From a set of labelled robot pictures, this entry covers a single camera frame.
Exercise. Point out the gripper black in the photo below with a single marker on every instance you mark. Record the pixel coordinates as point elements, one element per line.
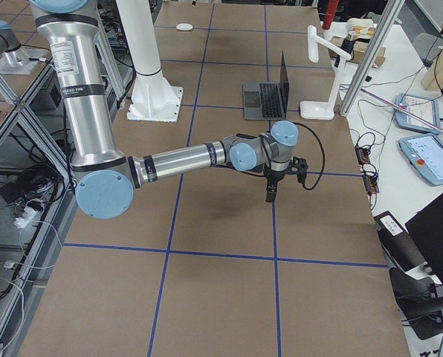
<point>273,178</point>

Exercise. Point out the grey laptop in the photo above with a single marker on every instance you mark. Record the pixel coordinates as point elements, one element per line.
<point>267,101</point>

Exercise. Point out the white desk lamp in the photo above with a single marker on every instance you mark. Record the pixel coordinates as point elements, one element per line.
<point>324,83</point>

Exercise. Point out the white computer mouse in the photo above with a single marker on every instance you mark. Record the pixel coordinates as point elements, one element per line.
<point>184,27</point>

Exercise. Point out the near blue teach pendant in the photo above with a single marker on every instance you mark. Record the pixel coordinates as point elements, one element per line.
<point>425,154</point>

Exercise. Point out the blue teach pendant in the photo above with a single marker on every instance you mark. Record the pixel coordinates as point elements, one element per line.
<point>424,108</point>
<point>425,154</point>

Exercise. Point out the black monitor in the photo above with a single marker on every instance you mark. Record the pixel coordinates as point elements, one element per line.
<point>426,230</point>

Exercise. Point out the far blue teach pendant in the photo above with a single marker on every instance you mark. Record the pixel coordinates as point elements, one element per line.
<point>424,108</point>

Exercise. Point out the red object at edge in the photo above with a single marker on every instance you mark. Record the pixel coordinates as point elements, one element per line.
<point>330,14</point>

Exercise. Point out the white camera pole mount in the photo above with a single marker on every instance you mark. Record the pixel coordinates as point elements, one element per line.
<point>153,98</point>

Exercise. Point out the aluminium frame post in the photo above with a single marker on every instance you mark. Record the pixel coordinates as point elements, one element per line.
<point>388,18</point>

